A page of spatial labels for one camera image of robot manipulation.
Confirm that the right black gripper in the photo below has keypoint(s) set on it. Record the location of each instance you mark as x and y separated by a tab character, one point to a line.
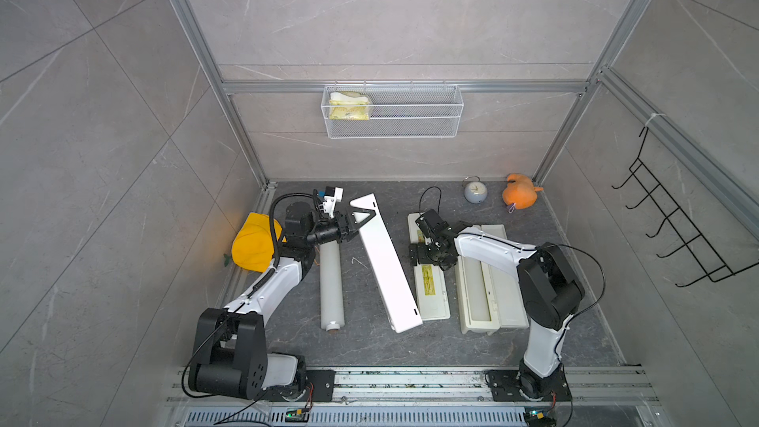
421	259

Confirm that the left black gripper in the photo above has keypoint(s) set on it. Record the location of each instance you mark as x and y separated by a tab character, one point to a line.
344	226

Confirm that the white wrap dispenser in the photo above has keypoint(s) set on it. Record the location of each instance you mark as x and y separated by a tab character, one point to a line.
430	286

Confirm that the white dispenser base tray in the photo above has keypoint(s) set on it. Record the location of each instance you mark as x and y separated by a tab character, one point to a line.
467	324
396	294

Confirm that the white dispenser lid with label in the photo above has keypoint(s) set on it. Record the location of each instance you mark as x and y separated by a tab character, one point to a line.
505	289

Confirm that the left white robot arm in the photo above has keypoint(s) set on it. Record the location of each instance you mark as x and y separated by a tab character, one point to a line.
230	356

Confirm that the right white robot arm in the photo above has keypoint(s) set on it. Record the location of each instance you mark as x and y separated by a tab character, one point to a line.
550	290

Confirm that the yellow wipes packet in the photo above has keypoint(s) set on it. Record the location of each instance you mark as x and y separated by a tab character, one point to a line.
349	106

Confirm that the orange plush toy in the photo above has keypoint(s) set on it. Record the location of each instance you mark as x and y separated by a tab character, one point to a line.
520	192

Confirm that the yellow bucket hat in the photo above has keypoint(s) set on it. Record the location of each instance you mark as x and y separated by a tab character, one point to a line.
252	248

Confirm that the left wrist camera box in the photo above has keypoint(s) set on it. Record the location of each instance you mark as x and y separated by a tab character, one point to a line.
328	200

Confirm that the wire mesh wall basket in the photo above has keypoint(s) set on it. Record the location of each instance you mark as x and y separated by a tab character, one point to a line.
400	111

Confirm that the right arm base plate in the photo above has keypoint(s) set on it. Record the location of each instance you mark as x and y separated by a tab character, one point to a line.
524	385

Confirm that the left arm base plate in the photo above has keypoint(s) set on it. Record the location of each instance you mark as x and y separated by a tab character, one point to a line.
316	385

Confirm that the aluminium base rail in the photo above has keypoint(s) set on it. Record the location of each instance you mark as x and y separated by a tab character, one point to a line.
436	396

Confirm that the black wire hook rack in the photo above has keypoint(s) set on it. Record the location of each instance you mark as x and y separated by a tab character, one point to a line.
690	239

